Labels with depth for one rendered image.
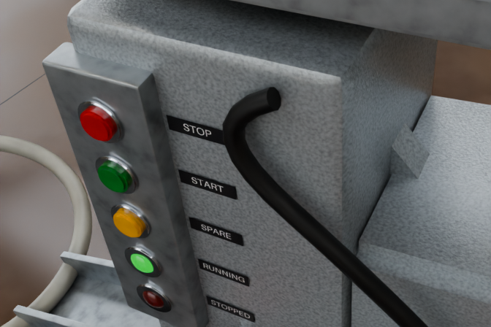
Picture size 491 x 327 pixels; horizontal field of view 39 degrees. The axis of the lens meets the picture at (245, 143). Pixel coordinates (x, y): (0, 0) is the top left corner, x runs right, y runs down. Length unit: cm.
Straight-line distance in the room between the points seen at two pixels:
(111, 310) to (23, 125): 203
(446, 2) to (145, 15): 20
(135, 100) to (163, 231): 13
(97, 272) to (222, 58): 73
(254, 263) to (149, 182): 11
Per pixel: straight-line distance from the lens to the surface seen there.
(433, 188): 53
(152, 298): 62
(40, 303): 111
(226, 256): 55
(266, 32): 41
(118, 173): 50
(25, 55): 346
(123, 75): 45
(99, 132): 47
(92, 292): 111
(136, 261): 58
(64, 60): 47
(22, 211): 265
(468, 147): 57
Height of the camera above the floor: 179
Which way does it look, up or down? 42 degrees down
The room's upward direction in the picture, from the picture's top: 7 degrees counter-clockwise
